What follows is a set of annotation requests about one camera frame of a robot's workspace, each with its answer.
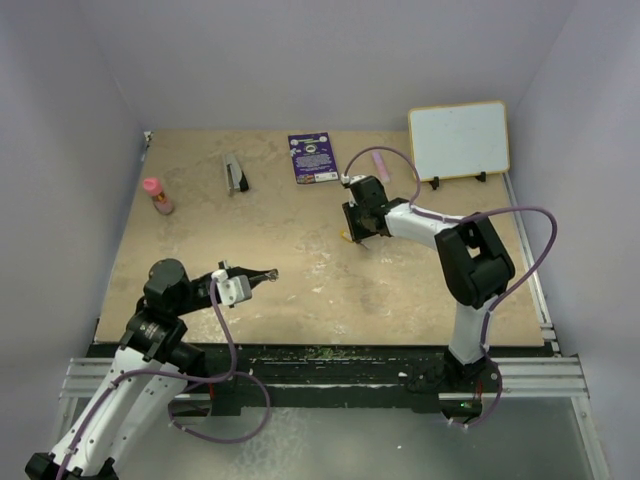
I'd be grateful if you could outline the key with yellow tag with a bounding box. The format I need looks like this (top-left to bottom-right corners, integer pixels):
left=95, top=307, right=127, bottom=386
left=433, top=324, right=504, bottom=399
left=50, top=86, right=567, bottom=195
left=340, top=230, right=370, bottom=250

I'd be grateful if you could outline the purple printed card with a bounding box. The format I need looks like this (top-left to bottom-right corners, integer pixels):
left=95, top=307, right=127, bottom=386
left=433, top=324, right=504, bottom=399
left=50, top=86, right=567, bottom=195
left=287, top=132, right=339, bottom=185

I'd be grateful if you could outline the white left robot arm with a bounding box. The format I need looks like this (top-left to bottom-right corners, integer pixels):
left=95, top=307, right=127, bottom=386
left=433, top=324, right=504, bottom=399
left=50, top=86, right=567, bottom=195
left=25, top=258, right=279, bottom=479

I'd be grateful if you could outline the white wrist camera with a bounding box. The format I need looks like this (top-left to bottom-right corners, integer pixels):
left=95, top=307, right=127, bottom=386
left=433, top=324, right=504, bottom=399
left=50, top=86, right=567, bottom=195
left=340, top=174, right=367, bottom=188
left=210, top=260, right=253, bottom=308

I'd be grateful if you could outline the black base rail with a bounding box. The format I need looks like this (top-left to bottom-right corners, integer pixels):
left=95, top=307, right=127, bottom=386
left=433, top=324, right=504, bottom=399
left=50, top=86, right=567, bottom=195
left=89, top=341, right=506, bottom=418

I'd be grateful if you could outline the small whiteboard on stand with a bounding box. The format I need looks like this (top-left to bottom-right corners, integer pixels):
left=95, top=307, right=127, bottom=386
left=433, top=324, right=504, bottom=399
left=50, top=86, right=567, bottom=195
left=408, top=100, right=511, bottom=189

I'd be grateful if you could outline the grey black stapler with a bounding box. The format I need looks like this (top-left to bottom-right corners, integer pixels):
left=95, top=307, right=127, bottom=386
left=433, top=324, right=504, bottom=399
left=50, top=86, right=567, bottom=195
left=223, top=153, right=250, bottom=196

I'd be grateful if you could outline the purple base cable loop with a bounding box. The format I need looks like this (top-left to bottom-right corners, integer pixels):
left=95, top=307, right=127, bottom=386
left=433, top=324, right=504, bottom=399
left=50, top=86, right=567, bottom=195
left=167, top=369, right=273, bottom=444

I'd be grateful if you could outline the pink capped small bottle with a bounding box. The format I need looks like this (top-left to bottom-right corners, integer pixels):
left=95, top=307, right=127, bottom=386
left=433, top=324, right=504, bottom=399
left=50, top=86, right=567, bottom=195
left=142, top=177, right=174, bottom=215

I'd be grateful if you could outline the pink eraser stick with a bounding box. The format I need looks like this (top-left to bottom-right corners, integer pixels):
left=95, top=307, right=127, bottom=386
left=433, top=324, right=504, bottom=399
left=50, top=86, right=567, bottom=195
left=371, top=150, right=390, bottom=183

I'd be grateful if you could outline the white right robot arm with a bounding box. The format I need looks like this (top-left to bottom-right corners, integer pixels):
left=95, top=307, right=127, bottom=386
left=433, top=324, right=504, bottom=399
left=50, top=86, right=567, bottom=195
left=341, top=175, right=515, bottom=391

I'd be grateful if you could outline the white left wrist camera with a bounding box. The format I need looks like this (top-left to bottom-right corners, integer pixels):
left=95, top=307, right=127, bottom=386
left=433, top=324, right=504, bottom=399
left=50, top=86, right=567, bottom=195
left=210, top=260, right=253, bottom=308

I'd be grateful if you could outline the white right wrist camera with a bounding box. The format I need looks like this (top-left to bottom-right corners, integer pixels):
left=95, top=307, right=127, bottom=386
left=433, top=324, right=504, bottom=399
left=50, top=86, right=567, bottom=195
left=340, top=174, right=367, bottom=188

